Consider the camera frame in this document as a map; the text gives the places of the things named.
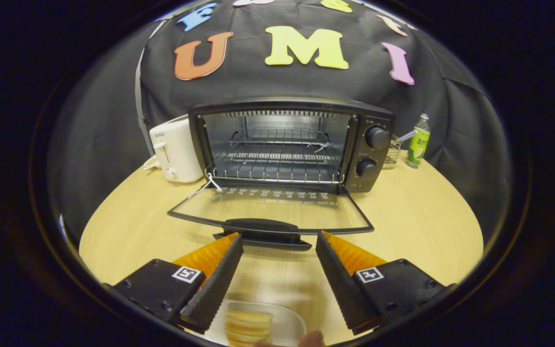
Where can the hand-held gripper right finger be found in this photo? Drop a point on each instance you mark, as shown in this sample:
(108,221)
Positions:
(340,284)

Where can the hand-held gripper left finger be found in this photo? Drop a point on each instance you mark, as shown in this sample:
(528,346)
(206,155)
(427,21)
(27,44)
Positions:
(217,284)

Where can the golden bread roll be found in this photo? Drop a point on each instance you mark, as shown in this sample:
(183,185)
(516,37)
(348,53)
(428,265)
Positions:
(248,327)

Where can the black toaster oven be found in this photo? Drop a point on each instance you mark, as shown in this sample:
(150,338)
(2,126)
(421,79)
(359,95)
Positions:
(369,153)

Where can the white bread toaster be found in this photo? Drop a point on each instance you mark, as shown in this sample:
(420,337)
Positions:
(181,149)

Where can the white square plate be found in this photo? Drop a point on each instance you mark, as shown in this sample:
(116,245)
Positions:
(287,320)

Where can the green drink bottle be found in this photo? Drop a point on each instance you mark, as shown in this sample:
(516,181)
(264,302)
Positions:
(418,144)

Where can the striped stick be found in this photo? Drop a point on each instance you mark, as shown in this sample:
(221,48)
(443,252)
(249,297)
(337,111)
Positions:
(406,136)

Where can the black backdrop cloth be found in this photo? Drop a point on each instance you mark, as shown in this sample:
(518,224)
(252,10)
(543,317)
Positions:
(258,82)

